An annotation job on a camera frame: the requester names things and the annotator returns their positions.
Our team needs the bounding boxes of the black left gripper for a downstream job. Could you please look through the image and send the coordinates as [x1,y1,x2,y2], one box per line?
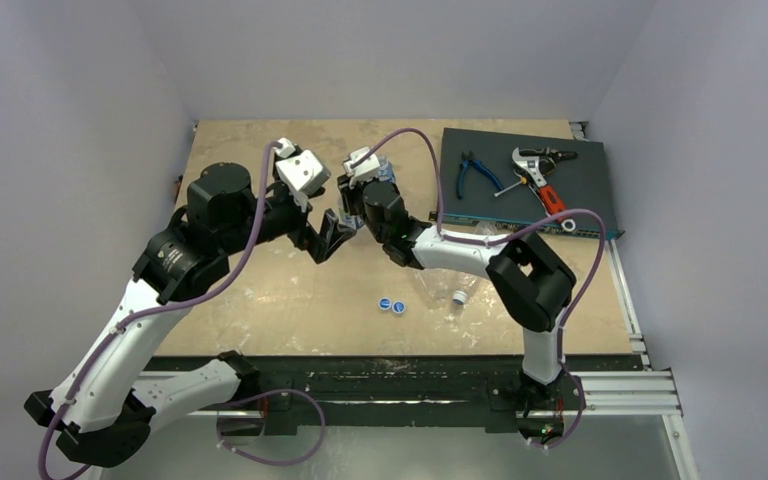
[219,184,355,260]

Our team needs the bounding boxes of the blue white bottle cap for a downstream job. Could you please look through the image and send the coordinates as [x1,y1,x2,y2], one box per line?
[391,301,406,315]

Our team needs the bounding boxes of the clear bottle white cap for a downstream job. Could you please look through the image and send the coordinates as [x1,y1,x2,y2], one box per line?
[415,269,458,309]

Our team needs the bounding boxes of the green label water bottle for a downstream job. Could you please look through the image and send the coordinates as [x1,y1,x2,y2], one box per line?
[337,206,364,230]

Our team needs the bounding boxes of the blue label Pocari bottle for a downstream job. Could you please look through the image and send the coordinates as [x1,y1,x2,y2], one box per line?
[375,156,396,183]

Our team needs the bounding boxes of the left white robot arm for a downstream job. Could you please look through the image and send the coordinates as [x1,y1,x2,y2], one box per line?
[24,151,349,477]

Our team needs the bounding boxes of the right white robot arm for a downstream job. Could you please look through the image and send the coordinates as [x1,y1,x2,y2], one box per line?
[337,174,576,407]

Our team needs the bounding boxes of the clear bottle blue cap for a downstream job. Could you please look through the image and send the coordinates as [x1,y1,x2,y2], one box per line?
[451,272,484,307]

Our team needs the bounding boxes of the red adjustable wrench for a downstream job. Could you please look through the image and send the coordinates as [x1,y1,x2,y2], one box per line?
[494,147,567,216]

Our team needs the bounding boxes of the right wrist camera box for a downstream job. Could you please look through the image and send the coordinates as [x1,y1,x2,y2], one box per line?
[342,147,383,188]

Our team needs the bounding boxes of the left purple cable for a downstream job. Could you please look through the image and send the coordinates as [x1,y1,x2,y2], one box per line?
[37,140,286,480]

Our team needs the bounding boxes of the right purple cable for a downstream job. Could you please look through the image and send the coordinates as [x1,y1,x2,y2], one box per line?
[367,127,607,372]

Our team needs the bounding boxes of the blue handled pliers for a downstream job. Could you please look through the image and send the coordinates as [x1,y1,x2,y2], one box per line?
[455,150,506,200]

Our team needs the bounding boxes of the dark network switch box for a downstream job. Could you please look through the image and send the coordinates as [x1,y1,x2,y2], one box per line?
[440,127,625,240]

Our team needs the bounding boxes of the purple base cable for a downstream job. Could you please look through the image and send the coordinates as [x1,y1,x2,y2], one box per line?
[215,386,327,466]

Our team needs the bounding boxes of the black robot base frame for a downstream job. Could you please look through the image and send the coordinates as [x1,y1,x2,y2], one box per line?
[158,354,591,439]

